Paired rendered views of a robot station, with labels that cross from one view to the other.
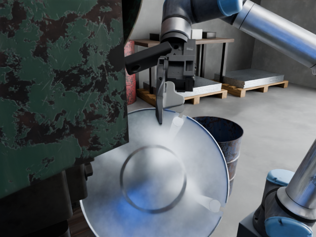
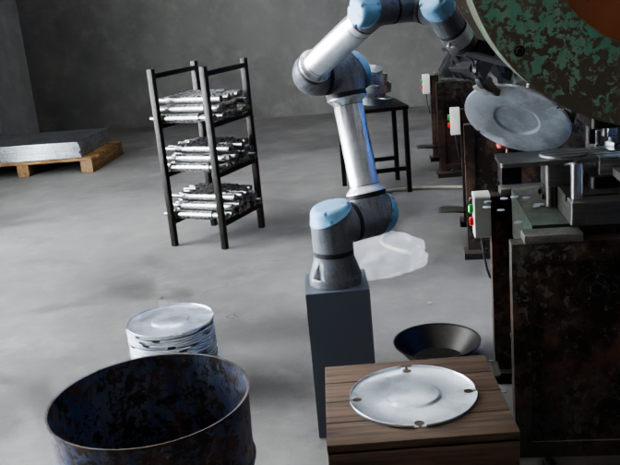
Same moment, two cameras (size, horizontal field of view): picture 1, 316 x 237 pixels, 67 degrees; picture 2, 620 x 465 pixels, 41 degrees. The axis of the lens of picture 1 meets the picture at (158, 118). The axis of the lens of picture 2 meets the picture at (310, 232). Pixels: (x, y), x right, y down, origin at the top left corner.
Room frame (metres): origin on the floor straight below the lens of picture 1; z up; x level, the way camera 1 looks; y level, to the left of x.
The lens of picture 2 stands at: (2.49, 0.88, 1.25)
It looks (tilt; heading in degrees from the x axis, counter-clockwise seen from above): 16 degrees down; 217
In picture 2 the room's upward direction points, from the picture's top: 5 degrees counter-clockwise
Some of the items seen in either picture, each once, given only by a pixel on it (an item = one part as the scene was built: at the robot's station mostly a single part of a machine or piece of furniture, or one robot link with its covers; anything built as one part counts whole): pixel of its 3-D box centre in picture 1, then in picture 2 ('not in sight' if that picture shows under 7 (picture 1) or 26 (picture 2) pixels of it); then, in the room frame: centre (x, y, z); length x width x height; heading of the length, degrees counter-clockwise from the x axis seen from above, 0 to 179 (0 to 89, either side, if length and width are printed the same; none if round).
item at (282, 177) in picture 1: (283, 191); (333, 225); (0.66, -0.43, 0.62); 0.13 x 0.12 x 0.14; 158
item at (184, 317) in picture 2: not in sight; (170, 319); (0.73, -1.08, 0.25); 0.29 x 0.29 x 0.01
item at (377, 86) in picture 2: not in sight; (371, 126); (-1.95, -1.93, 0.40); 0.45 x 0.40 x 0.79; 42
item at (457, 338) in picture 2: not in sight; (436, 349); (0.16, -0.39, 0.04); 0.30 x 0.30 x 0.07
